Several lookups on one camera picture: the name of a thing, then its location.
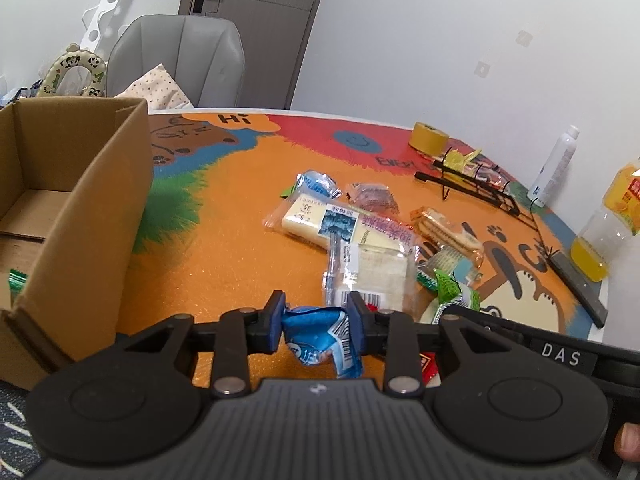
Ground long white cake packet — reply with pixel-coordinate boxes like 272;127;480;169
263;191;418;256

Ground small red snack packet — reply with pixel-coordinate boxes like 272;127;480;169
417;352;442;386

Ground blue snack packet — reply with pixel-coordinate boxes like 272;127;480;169
280;305;365;381

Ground black rectangular block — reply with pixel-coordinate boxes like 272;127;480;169
547;251;609;329

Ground grey padded chair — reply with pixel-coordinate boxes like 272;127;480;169
106;15;246;109

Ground grey door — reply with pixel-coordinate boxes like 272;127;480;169
178;0;334;110

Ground brown cardboard box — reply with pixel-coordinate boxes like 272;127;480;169
0;96;155;391

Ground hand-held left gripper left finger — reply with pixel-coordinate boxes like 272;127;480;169
116;290;287;397

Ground white perforated rack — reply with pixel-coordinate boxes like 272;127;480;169
80;0;139;56

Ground clear white bread packet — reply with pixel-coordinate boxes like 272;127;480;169
322;237;418;318

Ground black wire rack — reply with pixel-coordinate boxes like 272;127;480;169
414;147;561;261

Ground colourful cartoon table mat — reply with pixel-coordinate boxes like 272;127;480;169
117;112;596;391

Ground yellow snack packet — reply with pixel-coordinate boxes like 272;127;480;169
442;149;482;173

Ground brown snack packet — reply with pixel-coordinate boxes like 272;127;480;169
346;182;400;213

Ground spotted cushion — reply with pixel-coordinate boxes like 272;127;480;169
114;63;195;111

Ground person's right hand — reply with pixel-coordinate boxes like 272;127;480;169
614;422;640;463

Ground grey green snack packet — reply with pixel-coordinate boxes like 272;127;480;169
420;247;476;281

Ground panda print bag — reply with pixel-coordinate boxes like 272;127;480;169
36;42;107;98

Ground yellow tape roll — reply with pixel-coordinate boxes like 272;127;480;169
408;121;450;157

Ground bright green snack packet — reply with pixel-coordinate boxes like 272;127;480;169
432;267;482;316

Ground blue packet with green corner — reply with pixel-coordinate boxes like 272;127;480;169
280;170;342;201

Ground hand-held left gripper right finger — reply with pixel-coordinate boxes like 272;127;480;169
346;291;521;397

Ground blue plastic bag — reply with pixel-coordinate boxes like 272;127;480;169
0;82;43;107

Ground beige cracker packet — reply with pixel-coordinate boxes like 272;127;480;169
410;206;485;266

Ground orange juice bottle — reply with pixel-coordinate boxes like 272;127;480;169
570;157;640;282

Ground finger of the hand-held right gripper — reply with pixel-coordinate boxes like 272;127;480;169
442;304;531;343

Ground white spray bottle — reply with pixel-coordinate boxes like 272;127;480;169
527;125;581;207

